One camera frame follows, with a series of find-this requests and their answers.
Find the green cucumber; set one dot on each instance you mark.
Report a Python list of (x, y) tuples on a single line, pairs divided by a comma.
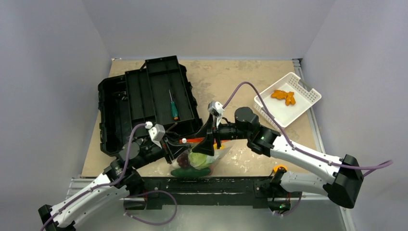
[(191, 172)]

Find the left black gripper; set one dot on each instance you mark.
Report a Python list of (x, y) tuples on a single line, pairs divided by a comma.
[(173, 150)]

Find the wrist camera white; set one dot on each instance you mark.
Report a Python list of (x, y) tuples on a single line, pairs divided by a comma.
[(156, 133), (216, 109)]

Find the clear zip bag orange zipper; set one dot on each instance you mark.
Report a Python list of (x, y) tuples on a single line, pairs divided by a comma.
[(221, 152)]

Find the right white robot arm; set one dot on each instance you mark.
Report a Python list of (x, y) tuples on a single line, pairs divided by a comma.
[(338, 178)]

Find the black toolbox tray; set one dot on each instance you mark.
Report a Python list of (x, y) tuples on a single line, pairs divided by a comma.
[(148, 96)]

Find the orange emergency button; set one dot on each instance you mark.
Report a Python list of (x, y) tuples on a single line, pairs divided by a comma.
[(279, 168)]

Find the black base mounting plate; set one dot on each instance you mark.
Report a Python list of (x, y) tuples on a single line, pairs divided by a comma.
[(138, 200)]

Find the aluminium frame rail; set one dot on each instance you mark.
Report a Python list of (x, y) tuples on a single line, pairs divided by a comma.
[(257, 192)]

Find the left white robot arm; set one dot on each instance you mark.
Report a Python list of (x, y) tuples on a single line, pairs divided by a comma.
[(119, 180)]

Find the green cabbage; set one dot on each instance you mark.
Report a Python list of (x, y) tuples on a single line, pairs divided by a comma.
[(200, 161)]

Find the orange carrot pieces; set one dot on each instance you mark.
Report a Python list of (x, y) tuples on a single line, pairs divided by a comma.
[(283, 95)]

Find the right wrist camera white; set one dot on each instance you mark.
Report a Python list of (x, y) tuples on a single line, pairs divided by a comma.
[(216, 109)]

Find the white plastic basket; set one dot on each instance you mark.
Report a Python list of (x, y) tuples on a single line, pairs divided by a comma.
[(275, 111)]

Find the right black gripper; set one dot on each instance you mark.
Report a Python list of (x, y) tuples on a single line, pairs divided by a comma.
[(216, 133)]

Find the black plastic toolbox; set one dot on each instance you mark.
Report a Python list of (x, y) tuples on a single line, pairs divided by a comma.
[(115, 125)]

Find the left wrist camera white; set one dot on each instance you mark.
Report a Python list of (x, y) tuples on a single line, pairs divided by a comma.
[(156, 133)]

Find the green handle screwdriver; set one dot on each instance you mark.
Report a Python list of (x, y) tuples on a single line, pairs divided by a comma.
[(173, 106)]

